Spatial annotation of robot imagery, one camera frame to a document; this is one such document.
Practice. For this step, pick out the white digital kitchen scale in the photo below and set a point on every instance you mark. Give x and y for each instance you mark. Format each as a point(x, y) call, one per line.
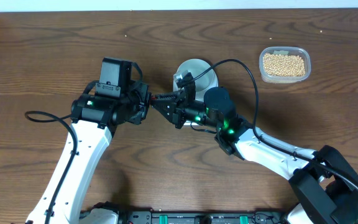
point(202, 85)

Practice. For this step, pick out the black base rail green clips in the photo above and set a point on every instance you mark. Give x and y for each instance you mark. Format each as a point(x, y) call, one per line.
point(135, 215)

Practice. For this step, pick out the clear plastic soybean container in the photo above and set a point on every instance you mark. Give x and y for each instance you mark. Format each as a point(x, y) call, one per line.
point(284, 65)

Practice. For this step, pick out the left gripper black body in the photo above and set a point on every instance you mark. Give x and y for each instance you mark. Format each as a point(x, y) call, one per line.
point(135, 100)

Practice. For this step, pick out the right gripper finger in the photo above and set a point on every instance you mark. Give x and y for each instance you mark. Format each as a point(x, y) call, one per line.
point(168, 109)
point(176, 95)

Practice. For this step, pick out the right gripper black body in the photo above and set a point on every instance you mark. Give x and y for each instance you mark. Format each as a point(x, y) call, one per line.
point(196, 111)

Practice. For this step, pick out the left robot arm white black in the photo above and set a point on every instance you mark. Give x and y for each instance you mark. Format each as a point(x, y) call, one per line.
point(104, 104)

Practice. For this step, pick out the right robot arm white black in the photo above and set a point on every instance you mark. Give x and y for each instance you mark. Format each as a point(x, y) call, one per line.
point(324, 183)

